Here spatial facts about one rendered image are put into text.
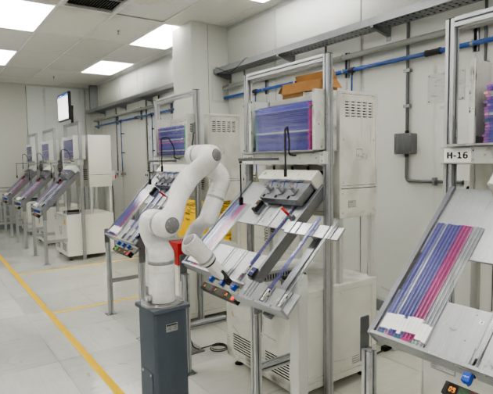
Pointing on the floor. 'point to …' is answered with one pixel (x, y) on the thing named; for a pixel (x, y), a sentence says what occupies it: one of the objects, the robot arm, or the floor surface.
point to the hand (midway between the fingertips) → (227, 281)
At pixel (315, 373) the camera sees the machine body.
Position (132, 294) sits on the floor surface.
